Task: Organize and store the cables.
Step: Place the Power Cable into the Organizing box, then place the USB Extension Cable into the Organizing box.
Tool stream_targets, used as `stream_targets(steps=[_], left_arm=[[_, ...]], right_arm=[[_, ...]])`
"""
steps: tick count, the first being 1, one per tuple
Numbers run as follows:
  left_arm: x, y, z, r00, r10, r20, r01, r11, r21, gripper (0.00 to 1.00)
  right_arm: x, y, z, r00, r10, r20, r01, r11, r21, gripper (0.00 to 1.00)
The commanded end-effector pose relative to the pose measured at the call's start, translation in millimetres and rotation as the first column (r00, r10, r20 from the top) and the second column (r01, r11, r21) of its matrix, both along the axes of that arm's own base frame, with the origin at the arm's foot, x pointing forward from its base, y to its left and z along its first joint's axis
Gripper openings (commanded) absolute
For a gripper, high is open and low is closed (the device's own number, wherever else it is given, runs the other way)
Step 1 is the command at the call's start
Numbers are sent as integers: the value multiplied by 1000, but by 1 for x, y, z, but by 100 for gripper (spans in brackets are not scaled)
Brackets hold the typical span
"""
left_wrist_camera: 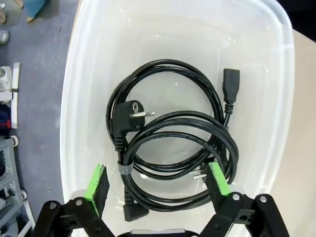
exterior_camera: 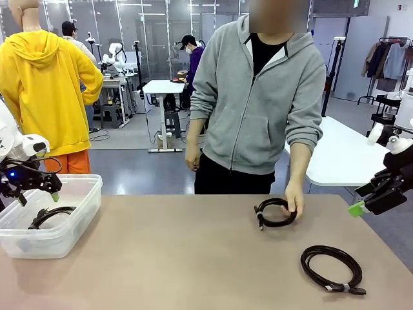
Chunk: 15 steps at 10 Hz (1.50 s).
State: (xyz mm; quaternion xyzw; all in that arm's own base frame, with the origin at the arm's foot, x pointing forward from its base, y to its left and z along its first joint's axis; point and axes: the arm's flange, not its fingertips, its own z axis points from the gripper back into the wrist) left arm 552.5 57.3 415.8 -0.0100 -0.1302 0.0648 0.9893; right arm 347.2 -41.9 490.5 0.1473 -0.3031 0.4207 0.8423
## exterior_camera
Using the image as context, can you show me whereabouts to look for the clear plastic storage box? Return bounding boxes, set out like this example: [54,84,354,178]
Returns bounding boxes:
[0,174,104,260]

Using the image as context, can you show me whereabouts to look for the thin black USB cable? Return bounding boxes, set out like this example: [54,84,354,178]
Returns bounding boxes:
[254,198,299,232]

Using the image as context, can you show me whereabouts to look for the background black camera tripod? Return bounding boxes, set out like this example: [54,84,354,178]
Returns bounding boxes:
[85,31,105,72]

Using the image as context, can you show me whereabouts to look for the black power cable with plug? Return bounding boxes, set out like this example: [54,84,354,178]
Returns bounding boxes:
[28,206,77,231]

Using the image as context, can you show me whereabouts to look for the background robot workbench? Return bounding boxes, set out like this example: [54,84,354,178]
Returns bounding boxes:
[101,76,135,127]

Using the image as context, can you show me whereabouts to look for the white cylindrical machine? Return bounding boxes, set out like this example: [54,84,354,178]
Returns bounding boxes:
[393,67,413,130]

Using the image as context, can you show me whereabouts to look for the thick black braided cable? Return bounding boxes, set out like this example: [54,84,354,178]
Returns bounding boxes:
[300,245,367,295]

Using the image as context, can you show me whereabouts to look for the person's right forearm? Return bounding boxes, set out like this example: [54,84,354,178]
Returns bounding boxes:
[186,118,200,154]

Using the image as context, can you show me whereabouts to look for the background person purple top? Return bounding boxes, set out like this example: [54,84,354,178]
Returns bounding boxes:
[176,34,207,110]

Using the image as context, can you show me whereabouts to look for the mannequin in yellow hoodie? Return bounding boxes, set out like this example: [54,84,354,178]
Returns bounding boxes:
[0,0,104,175]

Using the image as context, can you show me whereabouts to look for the background person black cap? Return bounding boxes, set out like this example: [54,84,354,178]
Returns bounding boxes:
[61,19,97,133]

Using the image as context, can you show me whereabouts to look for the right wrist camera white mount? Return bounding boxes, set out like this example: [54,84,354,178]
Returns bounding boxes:
[367,124,413,155]

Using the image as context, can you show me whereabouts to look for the person's left forearm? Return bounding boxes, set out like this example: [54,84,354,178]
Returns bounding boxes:
[288,141,314,188]

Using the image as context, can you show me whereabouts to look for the black pole white top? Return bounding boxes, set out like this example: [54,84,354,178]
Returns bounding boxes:
[321,36,347,118]

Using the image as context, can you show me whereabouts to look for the black stool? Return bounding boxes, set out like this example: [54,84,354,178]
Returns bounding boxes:
[164,111,182,139]

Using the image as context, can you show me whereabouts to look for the grey step stool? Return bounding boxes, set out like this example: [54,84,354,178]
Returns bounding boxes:
[99,103,125,129]

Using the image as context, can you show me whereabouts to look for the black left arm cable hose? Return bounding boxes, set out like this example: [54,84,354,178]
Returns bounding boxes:
[32,156,63,176]

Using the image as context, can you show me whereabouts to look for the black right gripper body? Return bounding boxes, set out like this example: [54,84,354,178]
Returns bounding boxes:
[374,151,413,191]

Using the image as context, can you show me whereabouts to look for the person in grey hoodie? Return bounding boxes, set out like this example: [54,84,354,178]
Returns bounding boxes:
[189,0,327,195]

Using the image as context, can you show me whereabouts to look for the white standing desk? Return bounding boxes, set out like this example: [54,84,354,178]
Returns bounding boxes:
[141,79,187,153]

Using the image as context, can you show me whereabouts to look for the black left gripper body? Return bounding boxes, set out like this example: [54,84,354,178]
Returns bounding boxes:
[0,163,63,198]

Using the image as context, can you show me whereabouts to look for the large white table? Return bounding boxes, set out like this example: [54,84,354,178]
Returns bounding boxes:
[283,116,392,195]

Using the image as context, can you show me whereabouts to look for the black utility cart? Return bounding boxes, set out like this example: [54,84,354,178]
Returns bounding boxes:
[366,94,403,136]

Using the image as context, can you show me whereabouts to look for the person's left hand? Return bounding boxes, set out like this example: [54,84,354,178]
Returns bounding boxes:
[284,180,305,220]

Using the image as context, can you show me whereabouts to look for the black clothes rack with coats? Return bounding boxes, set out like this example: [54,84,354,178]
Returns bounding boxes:
[357,37,413,106]

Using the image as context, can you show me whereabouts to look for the person's right hand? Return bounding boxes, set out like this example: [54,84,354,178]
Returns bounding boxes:
[185,150,203,172]

